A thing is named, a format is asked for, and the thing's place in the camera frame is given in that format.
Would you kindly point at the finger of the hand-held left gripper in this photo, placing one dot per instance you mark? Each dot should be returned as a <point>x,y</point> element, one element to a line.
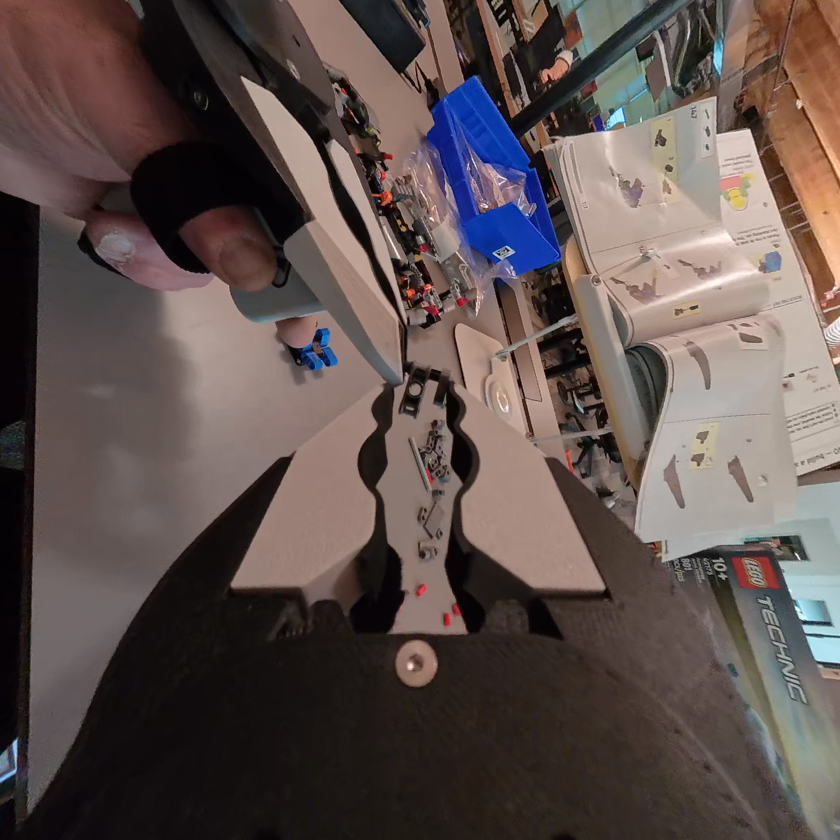
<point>371,210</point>
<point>354,289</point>

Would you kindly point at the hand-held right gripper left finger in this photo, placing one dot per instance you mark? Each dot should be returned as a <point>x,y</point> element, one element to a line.
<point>308,525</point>

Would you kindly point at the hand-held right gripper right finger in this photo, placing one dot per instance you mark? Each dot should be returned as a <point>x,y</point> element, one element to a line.
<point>525,525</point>

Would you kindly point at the blue black lego assembly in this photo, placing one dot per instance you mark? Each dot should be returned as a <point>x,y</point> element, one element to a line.
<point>315,358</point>

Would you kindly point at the small black lego piece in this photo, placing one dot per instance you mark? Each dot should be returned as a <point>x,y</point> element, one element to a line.
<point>413,394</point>

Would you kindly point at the lego technic car chassis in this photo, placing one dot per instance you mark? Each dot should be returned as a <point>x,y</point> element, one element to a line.
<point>420,249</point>

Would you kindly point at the small grey lego connector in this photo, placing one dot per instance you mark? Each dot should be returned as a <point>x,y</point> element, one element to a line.
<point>428,551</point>

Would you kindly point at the pile of grey lego connectors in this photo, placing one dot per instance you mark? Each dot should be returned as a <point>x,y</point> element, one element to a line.
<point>438,459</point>

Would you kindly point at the lego set box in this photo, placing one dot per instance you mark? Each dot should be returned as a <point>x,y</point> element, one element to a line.
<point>774,623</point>

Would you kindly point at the lego instruction booklet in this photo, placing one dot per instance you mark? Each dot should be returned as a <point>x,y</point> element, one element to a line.
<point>689,223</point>

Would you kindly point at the person's left hand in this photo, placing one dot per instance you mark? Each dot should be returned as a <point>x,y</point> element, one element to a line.
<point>65,98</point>

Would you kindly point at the clear plastic parts bag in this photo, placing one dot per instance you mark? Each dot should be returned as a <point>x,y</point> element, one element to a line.
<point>472,190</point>

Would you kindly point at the white flat stand board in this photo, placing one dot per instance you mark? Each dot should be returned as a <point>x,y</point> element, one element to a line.
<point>476,354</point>

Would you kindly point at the blue plastic storage bin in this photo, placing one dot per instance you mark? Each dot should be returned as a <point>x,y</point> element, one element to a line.
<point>518,239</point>

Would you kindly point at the black rectangular box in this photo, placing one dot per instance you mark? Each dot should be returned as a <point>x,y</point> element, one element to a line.
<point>387,29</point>

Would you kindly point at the black metal pole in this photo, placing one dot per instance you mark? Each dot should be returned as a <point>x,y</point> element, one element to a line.
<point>590,62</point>

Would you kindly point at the printed white paper sheet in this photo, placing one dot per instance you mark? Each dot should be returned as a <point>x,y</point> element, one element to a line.
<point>781,262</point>

